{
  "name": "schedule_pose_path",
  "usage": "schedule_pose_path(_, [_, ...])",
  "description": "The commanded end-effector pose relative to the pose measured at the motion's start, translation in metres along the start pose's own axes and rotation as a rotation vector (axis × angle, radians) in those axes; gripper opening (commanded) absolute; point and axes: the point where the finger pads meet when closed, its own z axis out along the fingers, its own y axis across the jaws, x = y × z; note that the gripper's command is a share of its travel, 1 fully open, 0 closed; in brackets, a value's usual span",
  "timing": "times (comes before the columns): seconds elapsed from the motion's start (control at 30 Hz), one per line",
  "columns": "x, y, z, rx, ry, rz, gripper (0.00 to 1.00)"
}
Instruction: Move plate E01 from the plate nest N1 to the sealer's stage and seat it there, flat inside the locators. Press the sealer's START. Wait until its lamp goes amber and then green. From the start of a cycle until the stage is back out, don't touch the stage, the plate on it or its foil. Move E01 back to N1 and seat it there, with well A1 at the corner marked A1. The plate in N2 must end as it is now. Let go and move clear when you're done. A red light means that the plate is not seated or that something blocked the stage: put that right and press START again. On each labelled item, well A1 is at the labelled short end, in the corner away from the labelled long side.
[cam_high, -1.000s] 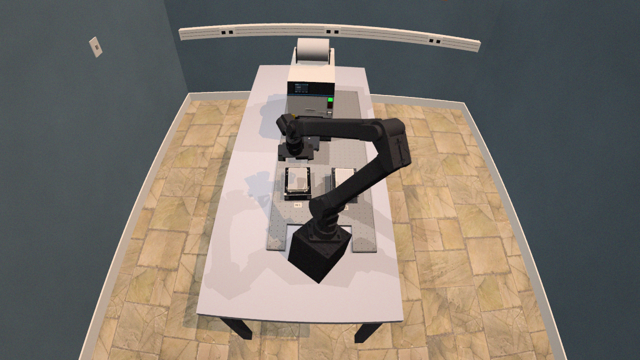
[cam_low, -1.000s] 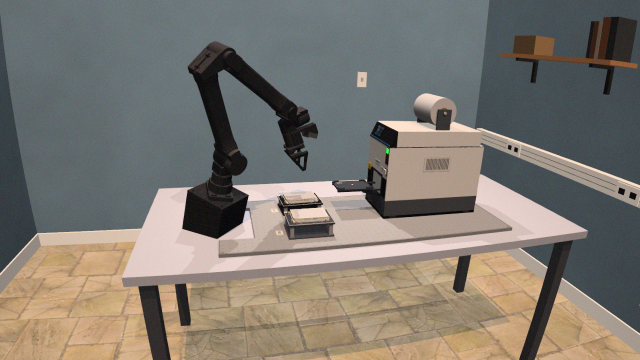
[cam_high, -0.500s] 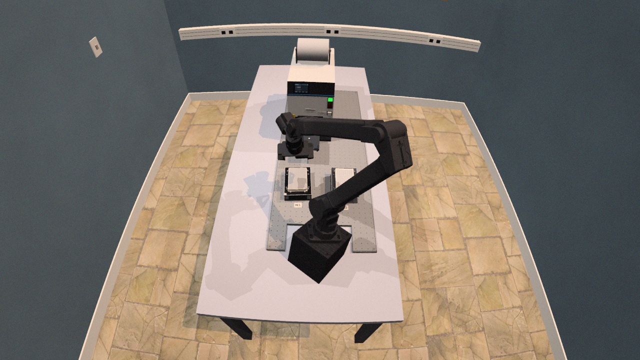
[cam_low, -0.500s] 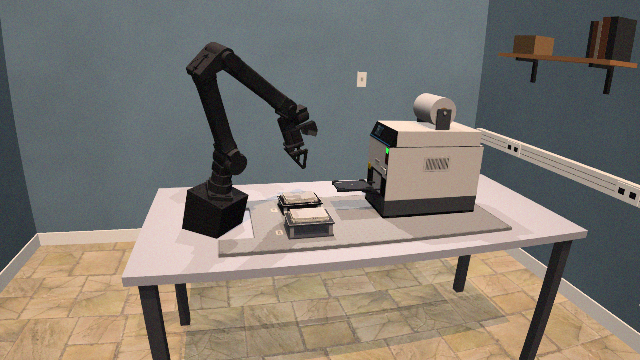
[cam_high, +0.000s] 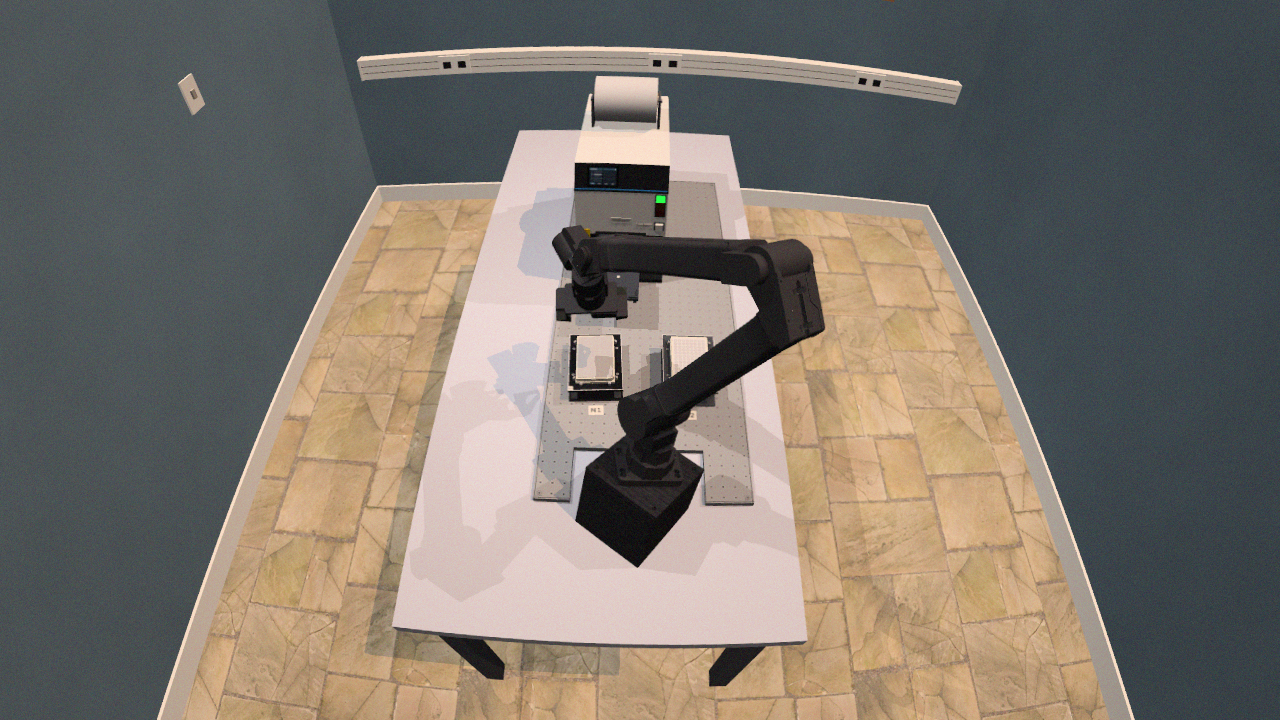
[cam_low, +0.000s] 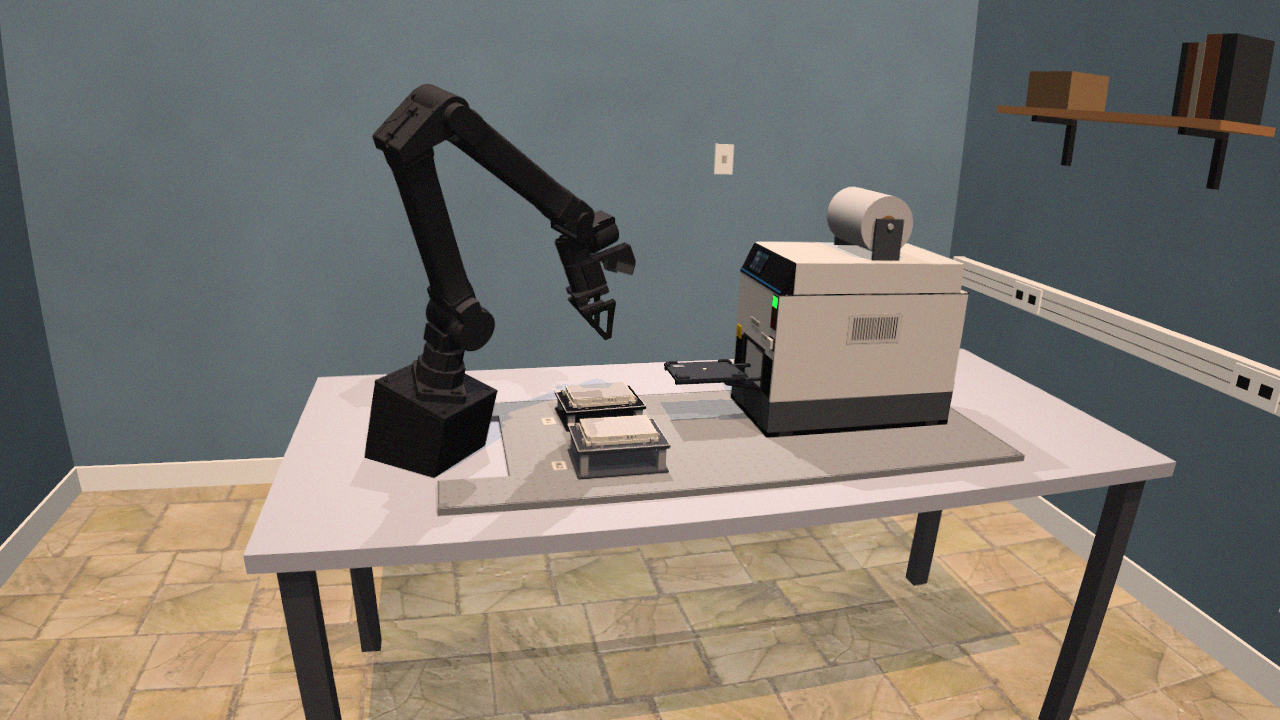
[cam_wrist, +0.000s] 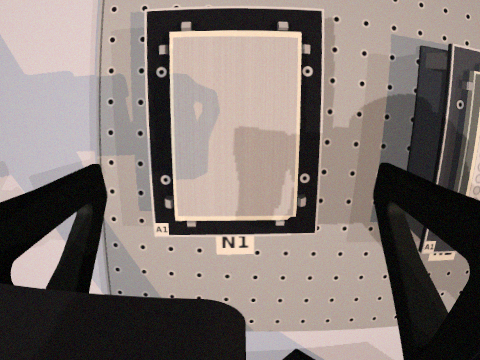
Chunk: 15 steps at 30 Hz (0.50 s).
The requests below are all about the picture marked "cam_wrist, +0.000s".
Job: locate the beige plate with grid of square wells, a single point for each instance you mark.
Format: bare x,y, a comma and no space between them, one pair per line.
235,33

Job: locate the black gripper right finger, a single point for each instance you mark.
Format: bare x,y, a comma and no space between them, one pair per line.
420,311

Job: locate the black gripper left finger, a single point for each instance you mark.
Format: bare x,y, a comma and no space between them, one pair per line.
27,218

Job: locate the cream multi-well plate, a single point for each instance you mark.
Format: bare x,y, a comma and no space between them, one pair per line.
468,172

